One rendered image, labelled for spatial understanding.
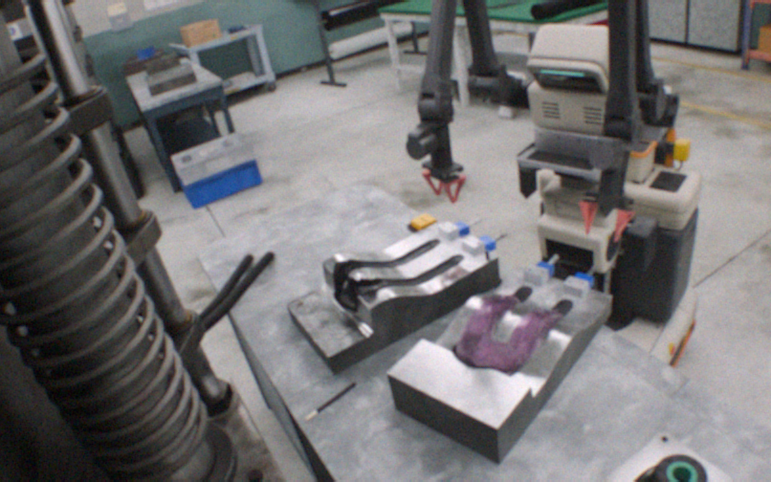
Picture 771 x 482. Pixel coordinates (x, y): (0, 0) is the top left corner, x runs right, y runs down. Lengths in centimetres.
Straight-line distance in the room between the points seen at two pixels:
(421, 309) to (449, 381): 31
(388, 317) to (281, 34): 678
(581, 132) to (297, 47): 661
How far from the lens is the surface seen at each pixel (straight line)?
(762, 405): 238
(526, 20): 441
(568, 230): 170
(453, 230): 150
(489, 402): 103
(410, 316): 132
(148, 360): 31
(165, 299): 116
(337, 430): 118
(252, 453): 123
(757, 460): 116
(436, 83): 135
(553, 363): 113
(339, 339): 130
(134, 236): 104
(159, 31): 749
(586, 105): 153
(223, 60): 766
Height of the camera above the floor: 169
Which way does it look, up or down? 31 degrees down
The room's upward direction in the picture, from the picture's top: 11 degrees counter-clockwise
